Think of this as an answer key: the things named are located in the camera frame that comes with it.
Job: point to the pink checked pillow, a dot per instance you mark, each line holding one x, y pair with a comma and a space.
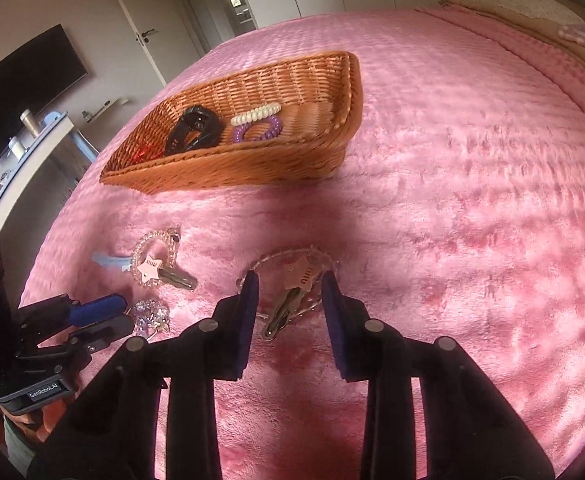
582, 36

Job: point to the black hair claw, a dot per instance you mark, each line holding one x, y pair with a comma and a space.
192, 125

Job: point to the white room door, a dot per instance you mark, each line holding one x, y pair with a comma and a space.
162, 20

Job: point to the blue and white desk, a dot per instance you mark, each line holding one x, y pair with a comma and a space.
37, 155

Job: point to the small wall-mounted shelf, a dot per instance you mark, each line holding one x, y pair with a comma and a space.
105, 107

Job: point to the light blue rounded object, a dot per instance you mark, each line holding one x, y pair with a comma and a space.
52, 118

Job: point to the red hair clip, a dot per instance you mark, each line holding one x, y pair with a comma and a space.
147, 151

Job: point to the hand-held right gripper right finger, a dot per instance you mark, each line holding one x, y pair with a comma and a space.
335, 320

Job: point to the black wall television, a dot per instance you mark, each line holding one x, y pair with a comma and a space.
22, 95

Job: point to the white and blue bottle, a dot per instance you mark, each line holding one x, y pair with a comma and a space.
17, 147

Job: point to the brown wicker basket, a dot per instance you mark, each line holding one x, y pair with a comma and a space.
272, 160

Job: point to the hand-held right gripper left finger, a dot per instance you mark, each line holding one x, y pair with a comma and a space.
247, 320

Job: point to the gold thermos bottle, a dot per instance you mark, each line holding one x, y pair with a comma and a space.
30, 122

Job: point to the pink plush blanket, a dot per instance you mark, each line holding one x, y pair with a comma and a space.
447, 185

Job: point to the person's left forearm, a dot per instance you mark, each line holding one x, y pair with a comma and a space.
20, 440

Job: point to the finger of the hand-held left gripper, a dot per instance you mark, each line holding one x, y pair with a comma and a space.
97, 307
112, 330

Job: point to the white dotted pillow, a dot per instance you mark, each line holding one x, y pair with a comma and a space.
512, 5

